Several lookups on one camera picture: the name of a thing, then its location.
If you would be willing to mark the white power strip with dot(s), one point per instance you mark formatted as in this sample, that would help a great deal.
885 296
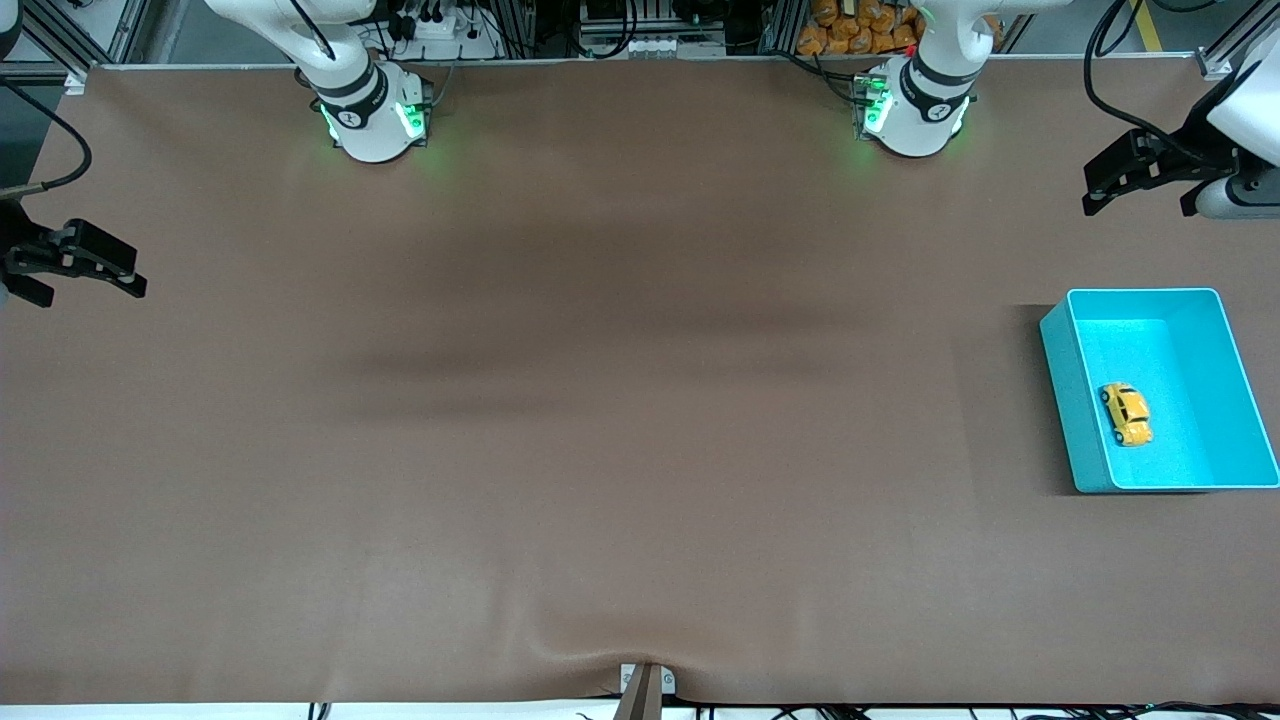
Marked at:
440 30

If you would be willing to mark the teal plastic bin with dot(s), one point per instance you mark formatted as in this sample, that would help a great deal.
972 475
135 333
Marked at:
1200 400

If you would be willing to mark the yellow beetle toy car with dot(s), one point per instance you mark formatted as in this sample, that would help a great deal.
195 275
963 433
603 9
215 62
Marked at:
1128 415

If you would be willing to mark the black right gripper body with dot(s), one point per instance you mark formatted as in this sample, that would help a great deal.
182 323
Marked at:
17 246

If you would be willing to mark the aluminium frame post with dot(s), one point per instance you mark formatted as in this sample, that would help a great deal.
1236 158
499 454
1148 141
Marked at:
75 45
1220 55

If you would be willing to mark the metal clamp bracket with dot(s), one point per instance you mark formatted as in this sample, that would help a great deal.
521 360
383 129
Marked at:
645 690

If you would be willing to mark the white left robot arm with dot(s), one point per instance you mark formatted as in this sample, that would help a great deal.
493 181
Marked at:
920 110

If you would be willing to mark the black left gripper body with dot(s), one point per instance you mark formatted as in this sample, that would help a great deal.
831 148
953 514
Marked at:
1197 152

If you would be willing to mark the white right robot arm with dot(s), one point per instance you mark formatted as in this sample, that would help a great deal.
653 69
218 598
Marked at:
370 110

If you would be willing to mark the brown table mat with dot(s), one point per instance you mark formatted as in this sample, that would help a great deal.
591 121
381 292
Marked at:
640 400

